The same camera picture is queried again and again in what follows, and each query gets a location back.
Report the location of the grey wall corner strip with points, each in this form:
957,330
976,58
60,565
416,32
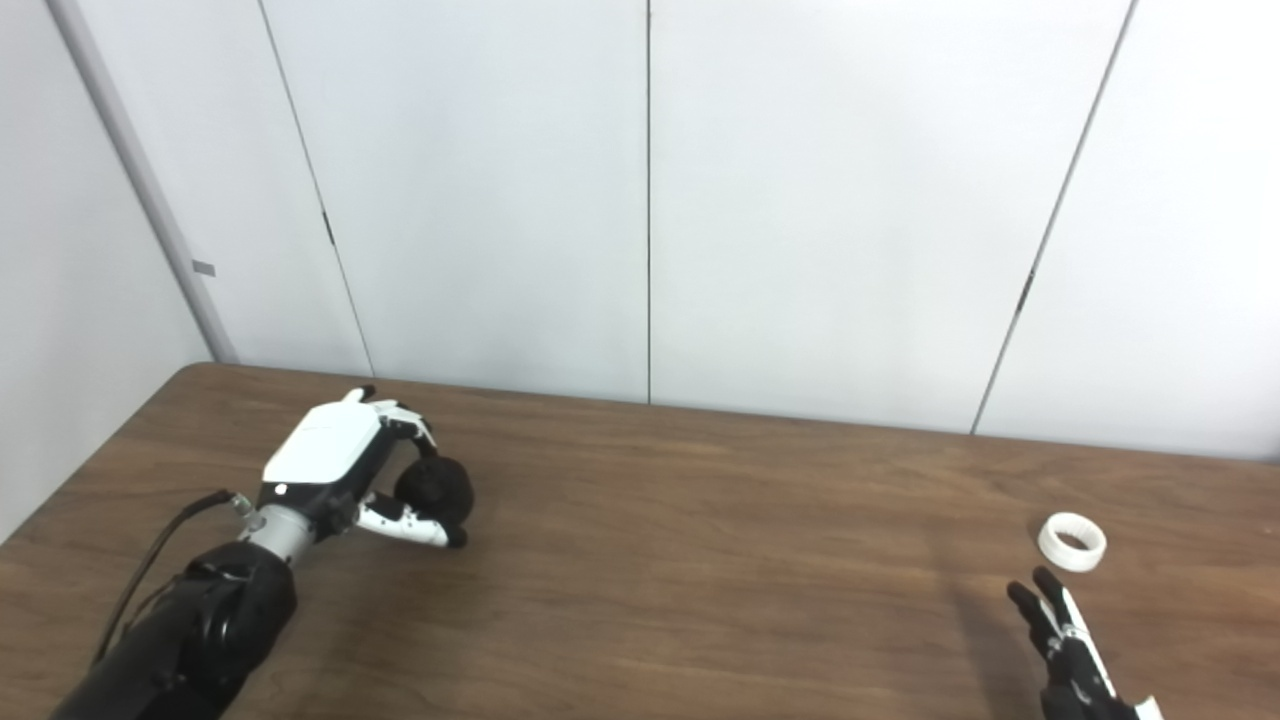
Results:
140,180

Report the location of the round black plastic part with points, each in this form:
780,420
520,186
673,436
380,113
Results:
440,492

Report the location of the small grey wall tag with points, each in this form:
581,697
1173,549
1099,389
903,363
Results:
204,268

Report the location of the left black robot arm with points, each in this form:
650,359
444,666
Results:
190,620

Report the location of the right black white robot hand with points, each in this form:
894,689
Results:
1070,650

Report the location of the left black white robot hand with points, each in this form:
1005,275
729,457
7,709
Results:
325,445

